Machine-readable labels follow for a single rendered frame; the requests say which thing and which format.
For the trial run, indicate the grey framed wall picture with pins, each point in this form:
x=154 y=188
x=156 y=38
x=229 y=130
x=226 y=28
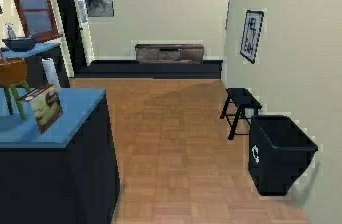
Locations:
x=99 y=7

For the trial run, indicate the black framed wall poster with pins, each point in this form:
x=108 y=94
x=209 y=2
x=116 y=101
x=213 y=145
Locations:
x=251 y=35

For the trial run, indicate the black recycling bin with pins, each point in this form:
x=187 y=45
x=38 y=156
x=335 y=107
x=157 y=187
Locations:
x=275 y=160

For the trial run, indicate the black stool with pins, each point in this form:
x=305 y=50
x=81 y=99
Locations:
x=240 y=105

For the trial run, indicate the grey spray bottle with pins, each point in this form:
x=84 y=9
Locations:
x=10 y=31

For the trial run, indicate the red framed window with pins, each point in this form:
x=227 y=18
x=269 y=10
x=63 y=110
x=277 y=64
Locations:
x=35 y=18

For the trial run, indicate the brown low sideboard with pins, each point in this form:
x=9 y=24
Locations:
x=169 y=53

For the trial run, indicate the blue topped black counter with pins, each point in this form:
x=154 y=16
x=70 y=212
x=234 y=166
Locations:
x=45 y=166

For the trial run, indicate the white paper towel roll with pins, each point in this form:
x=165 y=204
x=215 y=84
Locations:
x=50 y=71

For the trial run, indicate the blue topped black worktop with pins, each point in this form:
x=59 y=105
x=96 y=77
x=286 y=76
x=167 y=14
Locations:
x=32 y=53

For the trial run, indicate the dark blue bowl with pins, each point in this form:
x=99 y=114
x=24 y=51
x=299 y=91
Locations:
x=19 y=43

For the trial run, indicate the cream and brown food box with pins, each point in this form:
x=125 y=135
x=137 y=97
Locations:
x=47 y=108

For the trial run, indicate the brown bowl on green legs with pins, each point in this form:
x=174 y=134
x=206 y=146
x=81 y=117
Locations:
x=7 y=71

